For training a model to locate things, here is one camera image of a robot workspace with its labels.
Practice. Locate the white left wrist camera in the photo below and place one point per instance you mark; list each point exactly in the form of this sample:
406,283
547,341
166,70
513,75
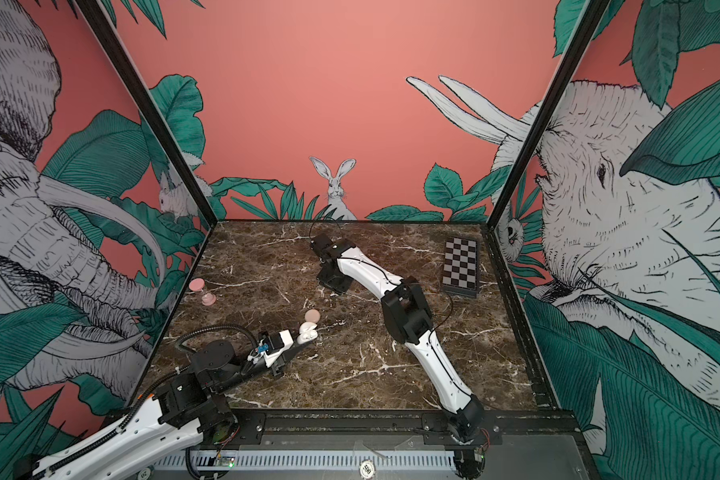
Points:
270,347

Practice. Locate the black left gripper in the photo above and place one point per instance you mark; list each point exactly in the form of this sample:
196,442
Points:
293,355

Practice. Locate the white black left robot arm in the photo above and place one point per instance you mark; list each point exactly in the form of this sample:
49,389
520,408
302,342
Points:
180,410

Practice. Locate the pink sand hourglass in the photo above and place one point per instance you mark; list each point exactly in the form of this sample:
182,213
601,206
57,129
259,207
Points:
198,286

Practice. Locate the white round earbud case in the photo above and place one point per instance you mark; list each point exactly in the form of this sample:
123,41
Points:
307,333

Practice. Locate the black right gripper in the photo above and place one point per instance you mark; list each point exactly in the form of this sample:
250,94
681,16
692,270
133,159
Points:
323,276

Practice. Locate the white slotted cable duct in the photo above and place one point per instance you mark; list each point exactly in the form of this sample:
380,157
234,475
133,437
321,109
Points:
336,460

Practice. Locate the black right corner frame post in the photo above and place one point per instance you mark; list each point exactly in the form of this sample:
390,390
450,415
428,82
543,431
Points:
587,24

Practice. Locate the black front mounting rail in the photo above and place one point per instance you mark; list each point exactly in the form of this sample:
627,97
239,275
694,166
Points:
257,426

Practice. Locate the black corner frame post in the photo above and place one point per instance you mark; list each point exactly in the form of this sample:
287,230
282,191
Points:
587,24
104,31

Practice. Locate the folded black white chessboard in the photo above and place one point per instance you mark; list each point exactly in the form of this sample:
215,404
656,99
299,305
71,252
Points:
461,268

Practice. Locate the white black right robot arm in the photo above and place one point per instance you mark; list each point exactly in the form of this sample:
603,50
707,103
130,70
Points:
408,319

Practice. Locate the black left corner frame post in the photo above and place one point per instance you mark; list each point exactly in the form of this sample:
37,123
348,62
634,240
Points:
104,31

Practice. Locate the pink earbud charging case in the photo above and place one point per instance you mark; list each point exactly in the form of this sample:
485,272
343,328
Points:
312,315

